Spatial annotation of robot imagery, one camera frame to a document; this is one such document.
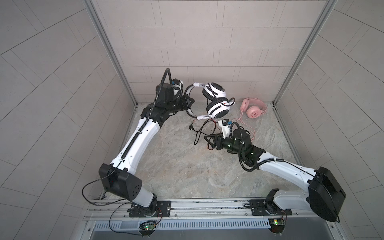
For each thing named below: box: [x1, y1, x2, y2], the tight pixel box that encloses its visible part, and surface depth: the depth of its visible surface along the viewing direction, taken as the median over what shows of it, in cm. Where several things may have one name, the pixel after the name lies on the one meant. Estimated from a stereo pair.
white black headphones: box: [184, 82, 231, 120], surface depth 57 cm
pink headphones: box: [240, 97, 268, 119], surface depth 107 cm
